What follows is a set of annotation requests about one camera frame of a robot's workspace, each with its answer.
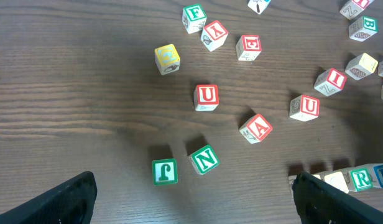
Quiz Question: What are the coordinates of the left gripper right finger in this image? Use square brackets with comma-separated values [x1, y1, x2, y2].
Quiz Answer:
[292, 172, 383, 224]

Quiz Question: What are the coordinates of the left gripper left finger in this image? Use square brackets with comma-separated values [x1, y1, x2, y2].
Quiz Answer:
[0, 171, 98, 224]

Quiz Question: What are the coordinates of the yellow O wooden block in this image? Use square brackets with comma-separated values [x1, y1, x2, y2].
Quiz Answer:
[313, 171, 349, 194]

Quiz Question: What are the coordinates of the green R wooden block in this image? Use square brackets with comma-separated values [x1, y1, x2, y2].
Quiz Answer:
[343, 168, 373, 192]

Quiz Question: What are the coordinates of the blue L wooden block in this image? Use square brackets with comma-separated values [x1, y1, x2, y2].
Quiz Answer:
[366, 163, 383, 189]

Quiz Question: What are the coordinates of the green-sided block under gripper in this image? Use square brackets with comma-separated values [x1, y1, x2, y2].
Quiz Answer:
[152, 159, 178, 185]

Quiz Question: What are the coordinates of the red U block middle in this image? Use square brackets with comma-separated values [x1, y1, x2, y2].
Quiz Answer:
[289, 95, 320, 122]

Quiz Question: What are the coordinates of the red u block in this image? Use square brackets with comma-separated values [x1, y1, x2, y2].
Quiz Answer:
[289, 95, 320, 122]
[193, 85, 219, 111]

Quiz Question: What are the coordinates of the red A wooden block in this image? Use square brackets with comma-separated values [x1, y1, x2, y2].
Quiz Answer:
[239, 114, 273, 144]

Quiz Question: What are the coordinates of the green N wooden block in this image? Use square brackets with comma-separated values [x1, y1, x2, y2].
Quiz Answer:
[188, 144, 220, 175]

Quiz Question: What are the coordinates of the red I block near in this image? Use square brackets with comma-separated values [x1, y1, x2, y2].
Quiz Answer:
[314, 68, 347, 96]

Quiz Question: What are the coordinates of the red i block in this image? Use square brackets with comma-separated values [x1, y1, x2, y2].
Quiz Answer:
[314, 68, 347, 96]
[339, 0, 374, 20]

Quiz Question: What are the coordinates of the red U block left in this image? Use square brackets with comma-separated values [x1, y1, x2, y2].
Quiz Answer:
[193, 85, 219, 111]

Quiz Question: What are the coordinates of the red E wooden block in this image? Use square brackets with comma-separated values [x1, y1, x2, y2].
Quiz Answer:
[236, 34, 262, 62]

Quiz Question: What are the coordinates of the yellow block far left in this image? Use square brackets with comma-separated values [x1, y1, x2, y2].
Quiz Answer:
[154, 44, 180, 75]

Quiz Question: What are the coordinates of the green B wooden block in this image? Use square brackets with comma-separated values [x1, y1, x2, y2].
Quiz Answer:
[348, 16, 379, 42]

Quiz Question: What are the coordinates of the red X wooden block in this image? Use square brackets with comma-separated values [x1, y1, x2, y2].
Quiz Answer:
[200, 20, 229, 52]

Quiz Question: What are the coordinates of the red I block far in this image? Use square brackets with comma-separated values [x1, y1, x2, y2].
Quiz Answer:
[339, 0, 374, 20]

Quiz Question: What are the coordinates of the blue X wooden block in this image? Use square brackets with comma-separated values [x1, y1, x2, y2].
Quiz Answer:
[247, 0, 271, 14]

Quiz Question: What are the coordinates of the green F wooden block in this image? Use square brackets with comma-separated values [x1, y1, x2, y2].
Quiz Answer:
[182, 4, 207, 34]

